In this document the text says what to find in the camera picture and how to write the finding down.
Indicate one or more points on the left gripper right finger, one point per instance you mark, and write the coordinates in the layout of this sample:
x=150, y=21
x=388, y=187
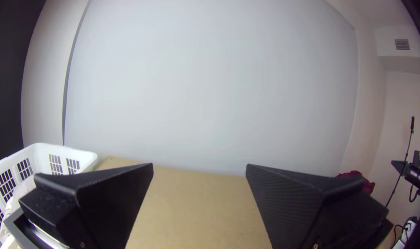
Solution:
x=300, y=207

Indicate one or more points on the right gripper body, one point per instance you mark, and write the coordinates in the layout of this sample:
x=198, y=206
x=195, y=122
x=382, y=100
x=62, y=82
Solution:
x=409, y=173

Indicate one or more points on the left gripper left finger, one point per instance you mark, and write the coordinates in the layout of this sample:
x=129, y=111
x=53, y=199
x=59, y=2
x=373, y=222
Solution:
x=95, y=204

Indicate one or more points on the maroon t-shirt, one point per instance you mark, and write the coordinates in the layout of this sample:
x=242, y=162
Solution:
x=367, y=185

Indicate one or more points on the white laundry basket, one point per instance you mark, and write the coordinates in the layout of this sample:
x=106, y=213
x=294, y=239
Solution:
x=40, y=155

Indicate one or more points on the white garment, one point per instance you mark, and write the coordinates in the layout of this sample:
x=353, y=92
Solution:
x=18, y=193

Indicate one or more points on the wall air vent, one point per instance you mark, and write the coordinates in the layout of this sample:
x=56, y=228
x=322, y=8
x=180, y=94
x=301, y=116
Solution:
x=402, y=44

